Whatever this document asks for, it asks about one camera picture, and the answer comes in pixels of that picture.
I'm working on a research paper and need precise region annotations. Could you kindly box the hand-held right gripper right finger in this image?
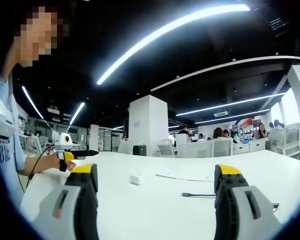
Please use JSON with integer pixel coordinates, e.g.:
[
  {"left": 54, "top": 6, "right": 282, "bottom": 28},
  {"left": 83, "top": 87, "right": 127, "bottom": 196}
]
[{"left": 213, "top": 163, "right": 285, "bottom": 240}]

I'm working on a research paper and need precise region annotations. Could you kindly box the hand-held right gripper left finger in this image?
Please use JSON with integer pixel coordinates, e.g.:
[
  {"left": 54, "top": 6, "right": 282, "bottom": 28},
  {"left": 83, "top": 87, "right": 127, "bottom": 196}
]
[{"left": 31, "top": 163, "right": 100, "bottom": 240}]

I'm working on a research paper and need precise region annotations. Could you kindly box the grey Type-C cable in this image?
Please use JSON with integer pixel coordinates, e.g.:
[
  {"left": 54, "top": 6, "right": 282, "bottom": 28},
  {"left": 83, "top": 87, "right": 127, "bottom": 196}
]
[{"left": 180, "top": 191, "right": 217, "bottom": 198}]

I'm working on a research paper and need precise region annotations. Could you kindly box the white charger adapter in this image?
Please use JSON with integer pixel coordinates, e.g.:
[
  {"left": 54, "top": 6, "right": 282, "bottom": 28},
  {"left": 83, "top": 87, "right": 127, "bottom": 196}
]
[{"left": 129, "top": 174, "right": 145, "bottom": 186}]

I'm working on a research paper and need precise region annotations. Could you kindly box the white desk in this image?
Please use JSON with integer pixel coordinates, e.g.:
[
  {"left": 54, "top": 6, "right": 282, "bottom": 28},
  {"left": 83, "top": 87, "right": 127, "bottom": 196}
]
[{"left": 19, "top": 151, "right": 300, "bottom": 240}]

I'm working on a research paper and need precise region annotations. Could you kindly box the person's left hand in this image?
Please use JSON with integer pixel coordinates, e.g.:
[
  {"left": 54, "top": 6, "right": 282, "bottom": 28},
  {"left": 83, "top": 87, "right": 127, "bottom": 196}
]
[{"left": 57, "top": 159, "right": 77, "bottom": 173}]

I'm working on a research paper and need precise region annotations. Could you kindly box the straight ceiling light strip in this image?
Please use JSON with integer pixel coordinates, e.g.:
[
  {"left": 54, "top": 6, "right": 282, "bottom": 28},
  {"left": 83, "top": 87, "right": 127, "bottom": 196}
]
[
  {"left": 68, "top": 101, "right": 86, "bottom": 126},
  {"left": 194, "top": 108, "right": 271, "bottom": 125},
  {"left": 175, "top": 91, "right": 288, "bottom": 117},
  {"left": 21, "top": 85, "right": 45, "bottom": 120}
]

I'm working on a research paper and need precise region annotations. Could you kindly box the person's torso in blue shirt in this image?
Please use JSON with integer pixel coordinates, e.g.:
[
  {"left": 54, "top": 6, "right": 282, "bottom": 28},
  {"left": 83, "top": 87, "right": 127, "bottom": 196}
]
[{"left": 0, "top": 44, "right": 28, "bottom": 203}]

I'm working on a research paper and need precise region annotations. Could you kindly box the black box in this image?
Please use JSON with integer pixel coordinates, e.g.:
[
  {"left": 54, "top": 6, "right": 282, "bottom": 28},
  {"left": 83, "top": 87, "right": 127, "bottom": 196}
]
[{"left": 132, "top": 145, "right": 147, "bottom": 157}]

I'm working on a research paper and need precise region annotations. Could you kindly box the white office chair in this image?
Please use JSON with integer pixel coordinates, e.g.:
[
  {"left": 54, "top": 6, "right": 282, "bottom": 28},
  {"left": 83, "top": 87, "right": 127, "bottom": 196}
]
[
  {"left": 157, "top": 144, "right": 176, "bottom": 158},
  {"left": 212, "top": 138, "right": 234, "bottom": 158}
]

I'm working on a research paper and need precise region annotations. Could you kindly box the white power strip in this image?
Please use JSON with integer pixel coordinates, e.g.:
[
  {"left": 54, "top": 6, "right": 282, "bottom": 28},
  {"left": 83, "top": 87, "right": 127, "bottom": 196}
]
[{"left": 154, "top": 171, "right": 215, "bottom": 182}]

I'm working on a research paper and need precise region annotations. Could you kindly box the white chest-worn device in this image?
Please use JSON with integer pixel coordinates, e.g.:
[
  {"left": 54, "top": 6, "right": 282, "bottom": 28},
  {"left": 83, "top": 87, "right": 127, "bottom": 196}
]
[{"left": 0, "top": 94, "right": 17, "bottom": 141}]

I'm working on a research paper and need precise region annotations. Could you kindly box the white square pillar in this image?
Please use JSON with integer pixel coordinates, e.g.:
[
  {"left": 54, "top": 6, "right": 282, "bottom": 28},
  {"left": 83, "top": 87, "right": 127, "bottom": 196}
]
[{"left": 128, "top": 94, "right": 170, "bottom": 157}]

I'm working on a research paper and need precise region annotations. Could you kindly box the long curved ceiling light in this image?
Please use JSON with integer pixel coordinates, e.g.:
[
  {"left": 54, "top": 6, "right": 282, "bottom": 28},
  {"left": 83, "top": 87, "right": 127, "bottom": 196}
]
[{"left": 96, "top": 4, "right": 251, "bottom": 86}]

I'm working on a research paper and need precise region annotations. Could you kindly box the ceiling-hung monitor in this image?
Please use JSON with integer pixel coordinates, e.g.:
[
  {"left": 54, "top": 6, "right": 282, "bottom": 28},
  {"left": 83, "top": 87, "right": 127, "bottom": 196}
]
[{"left": 261, "top": 13, "right": 291, "bottom": 38}]

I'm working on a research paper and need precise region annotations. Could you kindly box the black cable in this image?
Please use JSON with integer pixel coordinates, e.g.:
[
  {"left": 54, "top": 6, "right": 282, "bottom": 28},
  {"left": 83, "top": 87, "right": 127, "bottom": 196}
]
[{"left": 16, "top": 144, "right": 57, "bottom": 195}]

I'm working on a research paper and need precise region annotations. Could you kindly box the white curved ceiling rail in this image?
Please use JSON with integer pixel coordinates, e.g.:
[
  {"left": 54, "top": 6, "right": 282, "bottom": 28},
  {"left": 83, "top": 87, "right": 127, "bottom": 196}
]
[{"left": 149, "top": 55, "right": 300, "bottom": 93}]

